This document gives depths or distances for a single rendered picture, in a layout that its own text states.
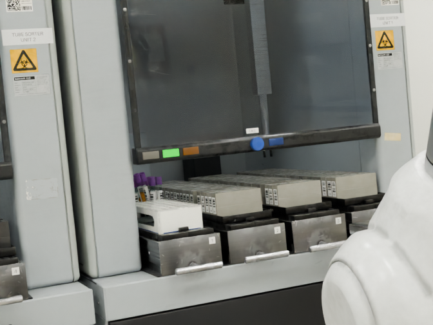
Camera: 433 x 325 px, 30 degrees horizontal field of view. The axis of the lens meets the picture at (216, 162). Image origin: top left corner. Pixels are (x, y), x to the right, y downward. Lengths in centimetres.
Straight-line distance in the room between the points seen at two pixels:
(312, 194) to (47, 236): 61
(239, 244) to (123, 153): 31
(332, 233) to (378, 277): 113
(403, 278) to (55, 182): 109
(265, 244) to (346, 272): 104
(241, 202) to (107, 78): 40
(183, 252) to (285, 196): 30
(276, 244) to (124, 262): 32
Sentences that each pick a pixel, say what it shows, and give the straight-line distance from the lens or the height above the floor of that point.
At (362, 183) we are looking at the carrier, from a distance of 194.
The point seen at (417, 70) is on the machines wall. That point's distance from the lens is 345.
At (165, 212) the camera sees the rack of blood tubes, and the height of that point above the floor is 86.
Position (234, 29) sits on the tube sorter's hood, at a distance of 180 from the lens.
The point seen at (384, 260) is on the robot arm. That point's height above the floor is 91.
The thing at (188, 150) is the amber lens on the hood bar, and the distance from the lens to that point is 172.
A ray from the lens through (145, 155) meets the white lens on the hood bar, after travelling 169.
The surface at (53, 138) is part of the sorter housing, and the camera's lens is 167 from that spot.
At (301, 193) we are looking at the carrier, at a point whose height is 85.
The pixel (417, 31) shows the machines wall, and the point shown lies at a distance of 347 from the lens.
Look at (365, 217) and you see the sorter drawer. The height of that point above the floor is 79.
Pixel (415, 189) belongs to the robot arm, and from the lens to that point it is 69.
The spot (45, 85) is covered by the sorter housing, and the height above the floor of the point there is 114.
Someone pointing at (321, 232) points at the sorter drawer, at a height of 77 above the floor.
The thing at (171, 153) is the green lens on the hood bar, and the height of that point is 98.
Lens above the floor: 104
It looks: 3 degrees down
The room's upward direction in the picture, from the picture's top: 5 degrees counter-clockwise
